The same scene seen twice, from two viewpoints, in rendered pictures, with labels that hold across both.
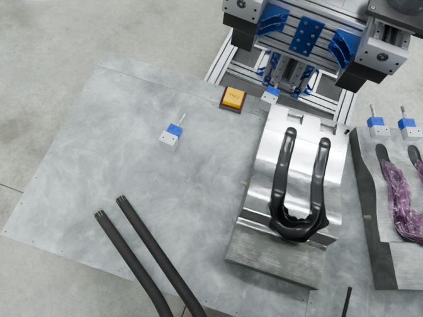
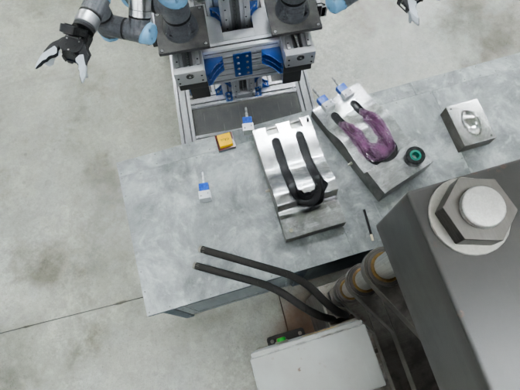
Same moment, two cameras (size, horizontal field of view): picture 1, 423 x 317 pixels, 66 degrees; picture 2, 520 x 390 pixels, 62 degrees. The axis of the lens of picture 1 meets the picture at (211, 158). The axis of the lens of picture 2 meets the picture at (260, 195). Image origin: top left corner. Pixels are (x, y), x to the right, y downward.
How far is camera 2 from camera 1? 0.88 m
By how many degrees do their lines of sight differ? 8
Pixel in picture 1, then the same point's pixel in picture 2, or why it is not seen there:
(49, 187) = (153, 271)
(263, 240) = (299, 216)
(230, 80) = (200, 114)
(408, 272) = (385, 180)
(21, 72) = (17, 217)
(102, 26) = (54, 131)
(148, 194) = (216, 235)
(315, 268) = (336, 212)
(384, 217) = (358, 158)
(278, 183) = (288, 179)
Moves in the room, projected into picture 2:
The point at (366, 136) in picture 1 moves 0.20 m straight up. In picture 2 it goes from (321, 113) to (326, 89)
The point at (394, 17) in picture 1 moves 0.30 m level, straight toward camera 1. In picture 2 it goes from (292, 29) to (289, 90)
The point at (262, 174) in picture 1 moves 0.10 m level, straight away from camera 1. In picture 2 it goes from (275, 179) to (275, 157)
